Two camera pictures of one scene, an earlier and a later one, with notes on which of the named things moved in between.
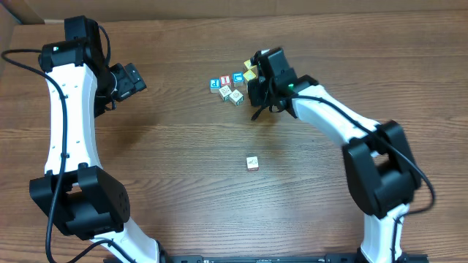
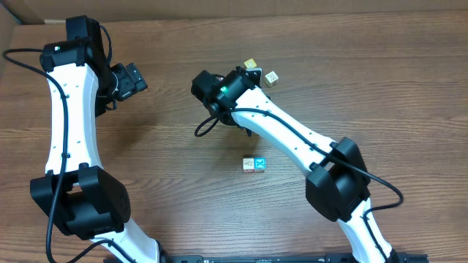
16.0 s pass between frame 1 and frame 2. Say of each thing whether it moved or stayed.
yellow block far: stayed
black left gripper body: stayed
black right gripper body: moved
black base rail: stayed
